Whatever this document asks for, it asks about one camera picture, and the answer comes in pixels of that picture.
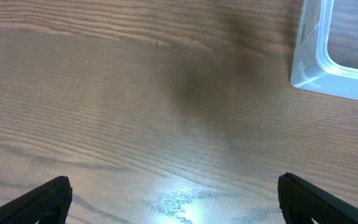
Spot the clear plastic container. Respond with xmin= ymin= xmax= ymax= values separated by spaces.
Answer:
xmin=290 ymin=0 xmax=358 ymax=100

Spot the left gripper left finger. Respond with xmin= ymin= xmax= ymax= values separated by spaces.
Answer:
xmin=0 ymin=176 xmax=73 ymax=224

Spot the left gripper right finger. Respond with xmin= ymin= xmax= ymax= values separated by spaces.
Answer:
xmin=278 ymin=173 xmax=358 ymax=224

